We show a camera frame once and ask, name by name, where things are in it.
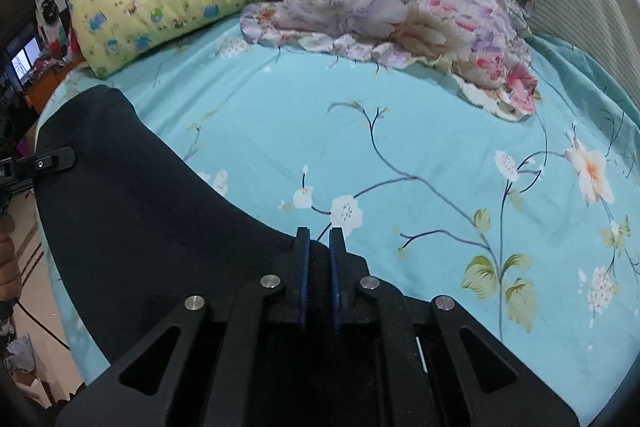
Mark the teal floral bed sheet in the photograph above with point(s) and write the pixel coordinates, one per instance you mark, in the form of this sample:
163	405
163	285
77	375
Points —
380	157

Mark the black pants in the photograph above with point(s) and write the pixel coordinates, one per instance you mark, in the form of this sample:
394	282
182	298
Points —
140	217

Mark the person's left hand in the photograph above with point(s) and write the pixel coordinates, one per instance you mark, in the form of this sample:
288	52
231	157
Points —
7	257

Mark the red cloth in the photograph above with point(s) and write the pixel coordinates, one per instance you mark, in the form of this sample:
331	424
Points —
75	44

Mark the pink floral ruffled pillow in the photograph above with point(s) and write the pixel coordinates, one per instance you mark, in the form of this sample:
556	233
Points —
400	17

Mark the round black wall item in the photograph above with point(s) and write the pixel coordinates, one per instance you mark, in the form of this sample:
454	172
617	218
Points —
51	11

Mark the purple box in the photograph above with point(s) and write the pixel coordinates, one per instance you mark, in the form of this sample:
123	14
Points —
26	147

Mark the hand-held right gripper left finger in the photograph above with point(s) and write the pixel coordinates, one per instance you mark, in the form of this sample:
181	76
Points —
302	277

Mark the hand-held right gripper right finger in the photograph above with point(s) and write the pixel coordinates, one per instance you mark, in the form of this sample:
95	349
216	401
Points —
336	277

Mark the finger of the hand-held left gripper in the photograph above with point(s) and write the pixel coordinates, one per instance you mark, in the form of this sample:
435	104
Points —
47	161

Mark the wooden desk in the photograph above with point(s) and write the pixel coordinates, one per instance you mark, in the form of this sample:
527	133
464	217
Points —
42	94

